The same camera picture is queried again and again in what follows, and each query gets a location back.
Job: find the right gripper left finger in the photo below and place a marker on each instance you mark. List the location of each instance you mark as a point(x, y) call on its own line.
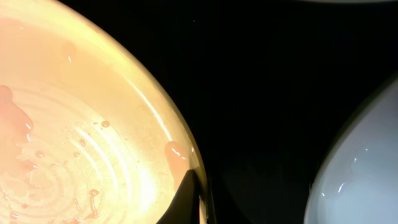
point(184, 207)

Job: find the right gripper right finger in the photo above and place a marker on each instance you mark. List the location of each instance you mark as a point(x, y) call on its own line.
point(222, 208)

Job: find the yellow plate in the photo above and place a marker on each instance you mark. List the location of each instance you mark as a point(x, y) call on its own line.
point(88, 135)

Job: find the light blue plate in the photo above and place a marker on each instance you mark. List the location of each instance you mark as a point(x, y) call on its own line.
point(349, 1)
point(357, 182)

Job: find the black round tray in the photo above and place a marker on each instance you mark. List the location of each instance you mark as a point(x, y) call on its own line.
point(264, 86)

